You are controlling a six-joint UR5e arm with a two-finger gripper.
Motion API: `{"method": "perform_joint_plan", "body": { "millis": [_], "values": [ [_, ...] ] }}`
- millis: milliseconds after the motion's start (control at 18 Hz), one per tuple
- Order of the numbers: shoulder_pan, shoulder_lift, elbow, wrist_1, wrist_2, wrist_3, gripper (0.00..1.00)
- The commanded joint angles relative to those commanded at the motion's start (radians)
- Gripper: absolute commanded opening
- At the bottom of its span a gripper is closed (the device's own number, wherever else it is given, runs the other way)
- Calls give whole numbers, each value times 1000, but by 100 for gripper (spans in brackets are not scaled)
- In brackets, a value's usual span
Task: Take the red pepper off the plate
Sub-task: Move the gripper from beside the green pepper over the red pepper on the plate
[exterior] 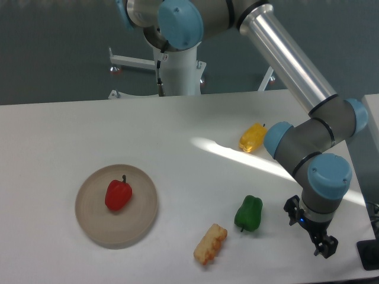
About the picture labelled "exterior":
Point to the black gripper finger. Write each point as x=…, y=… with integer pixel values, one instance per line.
x=325, y=245
x=292, y=208

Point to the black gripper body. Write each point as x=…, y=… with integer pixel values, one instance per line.
x=313, y=223

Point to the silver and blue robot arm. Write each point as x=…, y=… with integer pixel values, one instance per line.
x=175, y=28

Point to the green bell pepper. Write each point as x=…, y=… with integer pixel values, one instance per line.
x=248, y=216

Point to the yellow bell pepper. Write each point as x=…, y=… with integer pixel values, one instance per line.
x=253, y=138

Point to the red bell pepper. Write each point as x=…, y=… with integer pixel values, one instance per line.
x=118, y=194

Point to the beige round plate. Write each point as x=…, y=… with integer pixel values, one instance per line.
x=116, y=229

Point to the black box at table edge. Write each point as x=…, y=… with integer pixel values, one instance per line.
x=368, y=253

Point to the orange fried food piece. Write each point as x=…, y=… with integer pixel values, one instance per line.
x=210, y=244

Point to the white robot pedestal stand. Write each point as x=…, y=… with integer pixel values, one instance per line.
x=177, y=73

